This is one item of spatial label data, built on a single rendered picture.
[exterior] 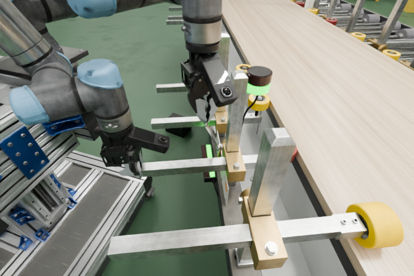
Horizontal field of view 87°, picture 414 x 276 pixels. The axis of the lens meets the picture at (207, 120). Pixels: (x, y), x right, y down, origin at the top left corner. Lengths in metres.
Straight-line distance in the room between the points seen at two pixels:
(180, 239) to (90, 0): 0.41
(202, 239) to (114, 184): 1.12
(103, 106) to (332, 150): 0.61
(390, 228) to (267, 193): 0.24
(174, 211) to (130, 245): 1.12
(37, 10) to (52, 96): 0.48
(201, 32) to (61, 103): 0.29
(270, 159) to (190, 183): 1.36
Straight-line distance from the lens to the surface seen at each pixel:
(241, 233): 0.45
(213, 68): 0.46
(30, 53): 0.59
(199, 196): 1.60
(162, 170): 0.66
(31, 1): 0.93
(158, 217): 1.56
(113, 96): 0.49
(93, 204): 1.48
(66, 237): 1.44
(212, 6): 0.43
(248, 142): 1.07
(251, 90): 0.54
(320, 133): 0.77
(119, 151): 0.59
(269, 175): 0.35
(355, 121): 0.88
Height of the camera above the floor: 1.37
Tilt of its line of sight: 40 degrees down
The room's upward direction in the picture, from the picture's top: straight up
